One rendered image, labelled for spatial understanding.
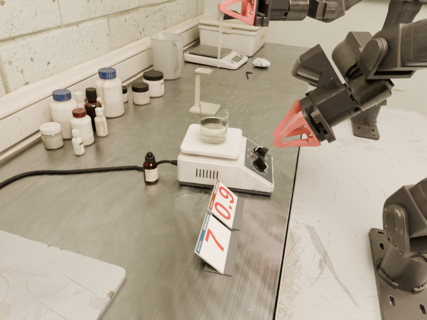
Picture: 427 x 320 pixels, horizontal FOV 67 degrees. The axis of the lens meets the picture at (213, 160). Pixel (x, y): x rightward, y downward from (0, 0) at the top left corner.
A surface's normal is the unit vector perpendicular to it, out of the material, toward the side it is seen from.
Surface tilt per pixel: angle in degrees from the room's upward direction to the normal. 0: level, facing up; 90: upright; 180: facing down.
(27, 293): 0
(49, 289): 0
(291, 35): 90
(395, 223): 90
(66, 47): 90
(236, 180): 90
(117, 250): 0
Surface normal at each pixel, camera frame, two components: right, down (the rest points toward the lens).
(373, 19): -0.29, 0.50
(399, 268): -0.76, 0.31
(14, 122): 0.96, 0.20
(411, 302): 0.06, -0.84
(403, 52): -0.97, 0.13
